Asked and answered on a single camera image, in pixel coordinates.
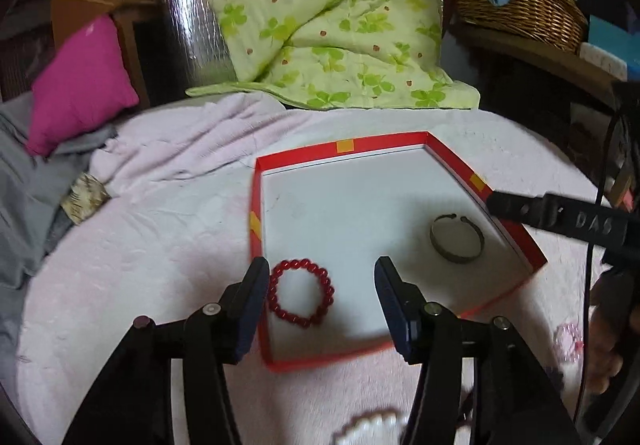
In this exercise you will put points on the pink bed blanket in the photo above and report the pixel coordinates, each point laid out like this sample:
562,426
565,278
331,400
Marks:
176,232

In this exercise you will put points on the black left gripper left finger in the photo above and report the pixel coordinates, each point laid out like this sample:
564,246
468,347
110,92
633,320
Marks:
242,305

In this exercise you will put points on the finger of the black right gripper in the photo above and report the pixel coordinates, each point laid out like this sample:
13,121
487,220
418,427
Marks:
527,210

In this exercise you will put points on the wicker basket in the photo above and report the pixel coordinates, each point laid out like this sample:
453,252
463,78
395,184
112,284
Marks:
558,23

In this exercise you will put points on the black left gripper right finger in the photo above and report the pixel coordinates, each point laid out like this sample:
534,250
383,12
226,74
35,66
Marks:
402,305

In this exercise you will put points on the green clover pattern quilt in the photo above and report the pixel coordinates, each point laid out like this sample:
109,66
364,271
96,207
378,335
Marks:
326,54

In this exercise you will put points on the patterned fabric scrap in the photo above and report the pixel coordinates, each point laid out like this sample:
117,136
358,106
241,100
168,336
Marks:
86,196

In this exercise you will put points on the silver metal bangle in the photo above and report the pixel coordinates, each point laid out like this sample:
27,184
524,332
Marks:
456,238

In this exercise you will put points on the silver foil mat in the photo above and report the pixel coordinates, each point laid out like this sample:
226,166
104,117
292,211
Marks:
198,48

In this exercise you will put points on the right hand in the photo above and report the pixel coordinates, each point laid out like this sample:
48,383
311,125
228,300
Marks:
603,363

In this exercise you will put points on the magenta pillow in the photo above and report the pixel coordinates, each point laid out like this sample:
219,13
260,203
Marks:
84,86

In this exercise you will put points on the red shallow box tray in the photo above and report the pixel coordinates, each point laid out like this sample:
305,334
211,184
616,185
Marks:
344,204

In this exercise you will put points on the grey bed sheet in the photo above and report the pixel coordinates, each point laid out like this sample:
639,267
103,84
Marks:
32,220

